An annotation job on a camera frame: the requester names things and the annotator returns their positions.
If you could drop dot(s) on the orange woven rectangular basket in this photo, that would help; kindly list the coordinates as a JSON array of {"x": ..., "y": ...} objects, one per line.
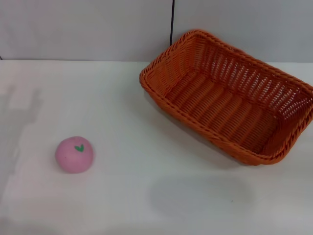
[{"x": 220, "y": 115}]

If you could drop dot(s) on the pink toy peach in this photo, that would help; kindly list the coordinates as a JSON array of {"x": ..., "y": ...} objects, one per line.
[{"x": 71, "y": 159}]

